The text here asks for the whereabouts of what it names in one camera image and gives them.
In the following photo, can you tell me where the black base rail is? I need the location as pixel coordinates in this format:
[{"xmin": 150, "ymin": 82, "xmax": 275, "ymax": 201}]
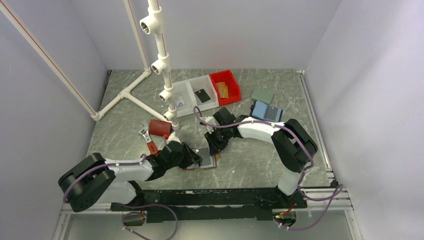
[{"xmin": 110, "ymin": 187, "xmax": 308, "ymax": 223}]

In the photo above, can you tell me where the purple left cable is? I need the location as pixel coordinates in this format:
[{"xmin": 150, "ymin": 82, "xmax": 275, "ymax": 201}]
[{"xmin": 62, "ymin": 152, "xmax": 179, "ymax": 240}]

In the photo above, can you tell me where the clear plastic bin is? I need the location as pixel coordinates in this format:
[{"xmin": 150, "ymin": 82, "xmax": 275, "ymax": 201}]
[
  {"xmin": 172, "ymin": 80, "xmax": 196, "ymax": 117},
  {"xmin": 187, "ymin": 75, "xmax": 219, "ymax": 112}
]

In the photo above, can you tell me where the brown leather card holder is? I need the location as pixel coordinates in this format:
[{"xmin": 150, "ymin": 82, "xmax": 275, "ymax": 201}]
[{"xmin": 182, "ymin": 147, "xmax": 218, "ymax": 171}]

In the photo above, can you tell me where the white pvc pipe frame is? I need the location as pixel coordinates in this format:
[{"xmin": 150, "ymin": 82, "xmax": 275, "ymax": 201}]
[{"xmin": 0, "ymin": 0, "xmax": 180, "ymax": 130}]

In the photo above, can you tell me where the clear middle plastic bin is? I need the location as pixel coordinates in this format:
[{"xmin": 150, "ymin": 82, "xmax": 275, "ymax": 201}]
[{"xmin": 187, "ymin": 75, "xmax": 219, "ymax": 112}]

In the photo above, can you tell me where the clear left plastic bin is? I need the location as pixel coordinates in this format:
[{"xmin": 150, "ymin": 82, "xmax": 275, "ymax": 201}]
[{"xmin": 172, "ymin": 80, "xmax": 196, "ymax": 117}]

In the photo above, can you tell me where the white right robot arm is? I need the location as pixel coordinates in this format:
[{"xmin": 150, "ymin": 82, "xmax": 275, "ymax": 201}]
[{"xmin": 194, "ymin": 107, "xmax": 318, "ymax": 208}]

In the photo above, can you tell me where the green card holder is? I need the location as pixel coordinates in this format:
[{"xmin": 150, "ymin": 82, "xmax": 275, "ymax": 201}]
[{"xmin": 251, "ymin": 87, "xmax": 274, "ymax": 105}]

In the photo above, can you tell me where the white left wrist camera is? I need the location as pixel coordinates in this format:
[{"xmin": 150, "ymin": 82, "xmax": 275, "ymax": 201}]
[{"xmin": 163, "ymin": 131, "xmax": 182, "ymax": 145}]

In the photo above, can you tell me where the orange card in bin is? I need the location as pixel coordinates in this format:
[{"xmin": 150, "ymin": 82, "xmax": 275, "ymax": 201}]
[{"xmin": 216, "ymin": 82, "xmax": 229, "ymax": 99}]

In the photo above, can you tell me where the black card in bin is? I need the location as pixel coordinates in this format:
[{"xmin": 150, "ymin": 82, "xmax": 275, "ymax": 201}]
[{"xmin": 194, "ymin": 88, "xmax": 211, "ymax": 103}]

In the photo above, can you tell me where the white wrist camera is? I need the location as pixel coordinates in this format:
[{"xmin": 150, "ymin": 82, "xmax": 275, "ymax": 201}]
[
  {"xmin": 163, "ymin": 131, "xmax": 182, "ymax": 145},
  {"xmin": 200, "ymin": 116, "xmax": 216, "ymax": 134}
]

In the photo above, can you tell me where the id card in bin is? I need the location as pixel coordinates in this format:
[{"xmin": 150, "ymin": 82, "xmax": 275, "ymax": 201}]
[{"xmin": 174, "ymin": 92, "xmax": 185, "ymax": 108}]

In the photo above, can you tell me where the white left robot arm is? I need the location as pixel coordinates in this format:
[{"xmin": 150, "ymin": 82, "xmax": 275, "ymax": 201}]
[{"xmin": 58, "ymin": 140, "xmax": 202, "ymax": 213}]

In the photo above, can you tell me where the adjustable wrench red handle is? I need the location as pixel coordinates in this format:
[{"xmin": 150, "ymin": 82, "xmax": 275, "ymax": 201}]
[{"xmin": 138, "ymin": 121, "xmax": 158, "ymax": 155}]

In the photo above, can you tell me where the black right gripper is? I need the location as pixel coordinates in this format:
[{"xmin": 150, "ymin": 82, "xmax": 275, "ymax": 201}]
[{"xmin": 204, "ymin": 126, "xmax": 231, "ymax": 157}]

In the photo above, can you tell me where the grey card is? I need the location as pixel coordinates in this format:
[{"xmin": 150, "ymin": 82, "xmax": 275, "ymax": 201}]
[
  {"xmin": 263, "ymin": 105, "xmax": 282, "ymax": 122},
  {"xmin": 196, "ymin": 147, "xmax": 214, "ymax": 169}
]

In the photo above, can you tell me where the red plastic bin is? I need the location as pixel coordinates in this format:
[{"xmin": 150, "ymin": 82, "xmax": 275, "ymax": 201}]
[{"xmin": 209, "ymin": 69, "xmax": 242, "ymax": 106}]

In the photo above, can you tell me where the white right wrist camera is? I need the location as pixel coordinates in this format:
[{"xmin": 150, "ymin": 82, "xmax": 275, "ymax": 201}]
[{"xmin": 200, "ymin": 116, "xmax": 216, "ymax": 134}]

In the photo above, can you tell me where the blue card holder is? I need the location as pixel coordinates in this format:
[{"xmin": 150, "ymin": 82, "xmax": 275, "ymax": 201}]
[{"xmin": 249, "ymin": 100, "xmax": 283, "ymax": 123}]

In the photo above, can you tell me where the dark red card holder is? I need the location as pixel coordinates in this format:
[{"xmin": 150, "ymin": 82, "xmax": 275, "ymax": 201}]
[{"xmin": 148, "ymin": 119, "xmax": 172, "ymax": 139}]

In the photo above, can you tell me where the grey card in blue holder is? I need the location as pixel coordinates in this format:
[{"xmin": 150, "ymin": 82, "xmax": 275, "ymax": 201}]
[{"xmin": 263, "ymin": 105, "xmax": 282, "ymax": 122}]

